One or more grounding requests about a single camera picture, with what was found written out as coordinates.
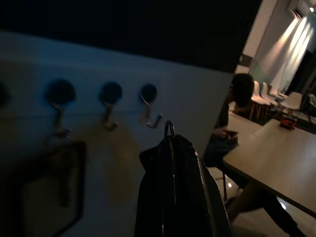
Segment white shell chair wooden legs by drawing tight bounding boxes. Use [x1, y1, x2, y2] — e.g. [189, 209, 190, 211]
[280, 92, 303, 120]
[269, 85, 283, 112]
[251, 80, 262, 117]
[259, 81, 272, 118]

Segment white hook panel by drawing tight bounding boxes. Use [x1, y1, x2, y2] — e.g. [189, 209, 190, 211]
[0, 31, 235, 237]

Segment light wooden table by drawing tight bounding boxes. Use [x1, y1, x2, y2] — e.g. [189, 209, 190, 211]
[222, 119, 316, 221]

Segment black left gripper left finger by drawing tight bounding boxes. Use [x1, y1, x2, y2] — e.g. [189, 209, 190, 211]
[134, 138, 176, 237]

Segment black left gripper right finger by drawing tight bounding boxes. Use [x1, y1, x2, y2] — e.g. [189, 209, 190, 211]
[172, 134, 232, 237]

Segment orange tape measure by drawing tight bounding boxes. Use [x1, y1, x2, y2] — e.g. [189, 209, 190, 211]
[280, 118, 297, 129]

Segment black card holder frame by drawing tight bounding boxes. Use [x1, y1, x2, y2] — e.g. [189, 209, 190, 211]
[4, 140, 87, 233]

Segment seated person in grey shirt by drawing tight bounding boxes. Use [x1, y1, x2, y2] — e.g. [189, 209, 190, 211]
[204, 73, 255, 178]

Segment metal hook black round base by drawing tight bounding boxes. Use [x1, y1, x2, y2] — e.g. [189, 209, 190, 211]
[98, 82, 123, 131]
[45, 79, 75, 139]
[139, 84, 163, 129]

